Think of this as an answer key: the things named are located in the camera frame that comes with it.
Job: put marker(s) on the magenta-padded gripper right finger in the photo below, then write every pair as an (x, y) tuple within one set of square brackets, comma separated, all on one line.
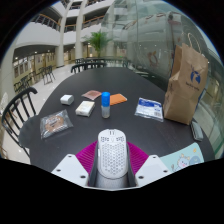
[(140, 158)]

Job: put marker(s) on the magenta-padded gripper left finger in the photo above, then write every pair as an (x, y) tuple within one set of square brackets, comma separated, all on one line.
[(83, 156)]

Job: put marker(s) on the white perforated computer mouse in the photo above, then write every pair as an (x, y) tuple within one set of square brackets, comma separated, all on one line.
[(112, 153)]

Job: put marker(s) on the light green cartoon mouse pad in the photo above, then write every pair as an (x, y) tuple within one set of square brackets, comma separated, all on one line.
[(186, 160)]

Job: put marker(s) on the clear bag of cookies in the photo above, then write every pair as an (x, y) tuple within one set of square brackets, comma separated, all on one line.
[(56, 124)]

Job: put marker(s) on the cream flat box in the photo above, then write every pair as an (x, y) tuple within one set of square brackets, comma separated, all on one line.
[(85, 108)]

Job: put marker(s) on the clear blue-white packet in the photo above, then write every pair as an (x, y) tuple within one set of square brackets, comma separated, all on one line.
[(149, 109)]

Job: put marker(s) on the small blue-capped bottle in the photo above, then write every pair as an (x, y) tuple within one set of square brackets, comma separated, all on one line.
[(105, 105)]

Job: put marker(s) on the small white box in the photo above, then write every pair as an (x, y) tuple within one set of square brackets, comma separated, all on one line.
[(67, 99)]

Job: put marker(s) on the brown flat packet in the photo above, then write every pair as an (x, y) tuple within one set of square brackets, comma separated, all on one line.
[(91, 94)]

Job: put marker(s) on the black spindle-back chair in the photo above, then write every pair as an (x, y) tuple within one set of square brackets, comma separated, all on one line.
[(26, 130)]

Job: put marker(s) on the orange flat packet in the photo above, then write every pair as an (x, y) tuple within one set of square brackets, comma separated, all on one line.
[(118, 99)]

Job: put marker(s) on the small grey pouch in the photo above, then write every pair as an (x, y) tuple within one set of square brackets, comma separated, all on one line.
[(197, 130)]

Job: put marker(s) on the brown paper carrier bag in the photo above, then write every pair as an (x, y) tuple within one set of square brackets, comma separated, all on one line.
[(183, 96)]

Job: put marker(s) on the group of black chairs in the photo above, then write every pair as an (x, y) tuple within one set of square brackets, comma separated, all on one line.
[(48, 72)]

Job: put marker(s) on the black curved-back chair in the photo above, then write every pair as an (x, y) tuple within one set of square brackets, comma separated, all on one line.
[(85, 65)]

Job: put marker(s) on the white lattice chair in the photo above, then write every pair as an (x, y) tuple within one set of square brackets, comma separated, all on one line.
[(3, 103)]

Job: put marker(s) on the row of black chairs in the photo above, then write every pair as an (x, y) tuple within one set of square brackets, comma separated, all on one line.
[(100, 60)]

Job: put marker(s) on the green potted palm plant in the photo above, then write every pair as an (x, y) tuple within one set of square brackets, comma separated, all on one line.
[(98, 40)]

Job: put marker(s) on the large white ribbed drum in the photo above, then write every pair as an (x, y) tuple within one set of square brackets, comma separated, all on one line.
[(150, 36)]

